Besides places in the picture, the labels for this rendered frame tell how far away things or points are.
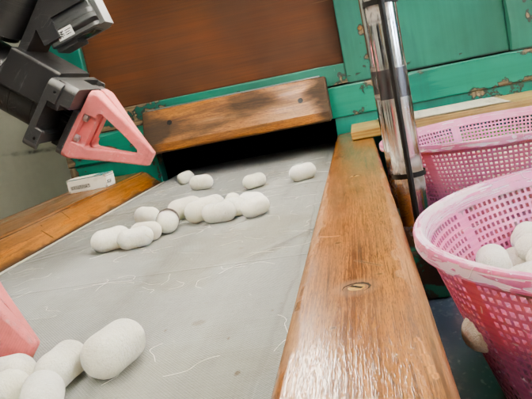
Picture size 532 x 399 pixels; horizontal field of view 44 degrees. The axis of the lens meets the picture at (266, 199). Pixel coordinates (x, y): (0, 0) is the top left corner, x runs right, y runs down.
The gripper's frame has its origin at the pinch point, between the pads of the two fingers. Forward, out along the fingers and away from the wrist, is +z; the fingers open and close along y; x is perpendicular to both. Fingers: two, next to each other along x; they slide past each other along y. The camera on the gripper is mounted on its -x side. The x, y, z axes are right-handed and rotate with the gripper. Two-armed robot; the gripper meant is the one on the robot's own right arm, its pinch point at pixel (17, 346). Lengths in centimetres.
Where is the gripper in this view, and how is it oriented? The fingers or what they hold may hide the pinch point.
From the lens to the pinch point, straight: 34.2
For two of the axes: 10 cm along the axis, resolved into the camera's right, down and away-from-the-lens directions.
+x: -4.9, 8.4, 2.3
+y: 1.4, -1.9, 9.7
